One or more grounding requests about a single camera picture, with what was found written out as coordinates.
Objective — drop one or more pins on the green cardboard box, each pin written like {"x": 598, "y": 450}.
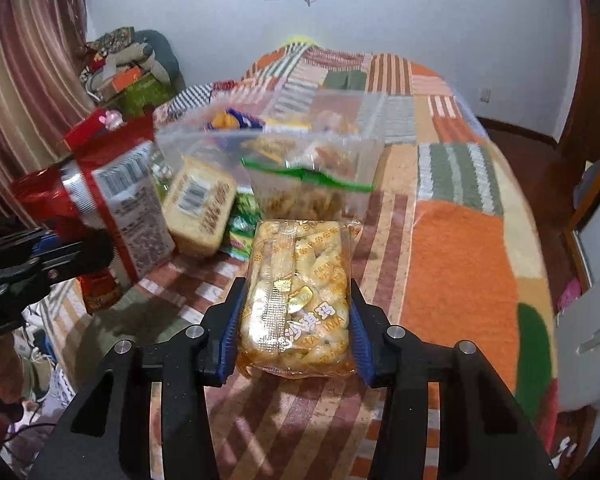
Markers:
{"x": 141, "y": 97}

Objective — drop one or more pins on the square bread cake packet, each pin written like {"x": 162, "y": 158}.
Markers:
{"x": 197, "y": 207}

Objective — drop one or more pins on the yellow puffed snack packet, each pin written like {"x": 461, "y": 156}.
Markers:
{"x": 295, "y": 321}

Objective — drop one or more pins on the brown wooden door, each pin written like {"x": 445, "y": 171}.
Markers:
{"x": 580, "y": 141}

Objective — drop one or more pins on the grey stuffed toy pile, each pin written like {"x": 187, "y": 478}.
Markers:
{"x": 146, "y": 48}

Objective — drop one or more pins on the clear plastic storage bin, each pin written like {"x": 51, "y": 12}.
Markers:
{"x": 334, "y": 131}

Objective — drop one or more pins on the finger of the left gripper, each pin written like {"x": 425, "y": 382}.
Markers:
{"x": 58, "y": 259}

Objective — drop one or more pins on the red cartoon snack bag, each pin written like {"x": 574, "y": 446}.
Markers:
{"x": 106, "y": 184}

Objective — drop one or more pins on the person's left hand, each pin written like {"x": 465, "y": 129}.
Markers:
{"x": 11, "y": 371}

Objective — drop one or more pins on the blue snack bag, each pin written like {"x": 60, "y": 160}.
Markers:
{"x": 231, "y": 119}

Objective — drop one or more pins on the green small snack packet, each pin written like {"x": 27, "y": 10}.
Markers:
{"x": 241, "y": 227}

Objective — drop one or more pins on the white wall socket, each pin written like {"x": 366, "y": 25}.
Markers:
{"x": 485, "y": 95}

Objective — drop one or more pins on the patchwork striped bedspread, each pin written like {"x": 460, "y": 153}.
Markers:
{"x": 449, "y": 248}

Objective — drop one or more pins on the pink plush toy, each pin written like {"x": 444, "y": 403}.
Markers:
{"x": 111, "y": 119}

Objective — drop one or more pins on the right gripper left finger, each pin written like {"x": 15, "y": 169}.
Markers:
{"x": 104, "y": 432}

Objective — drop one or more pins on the red gift box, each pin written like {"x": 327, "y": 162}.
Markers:
{"x": 90, "y": 127}

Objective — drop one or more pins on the green-top cracker bag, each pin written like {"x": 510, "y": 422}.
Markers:
{"x": 300, "y": 193}

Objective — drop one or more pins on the striped pink curtain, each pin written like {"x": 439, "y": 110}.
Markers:
{"x": 42, "y": 46}

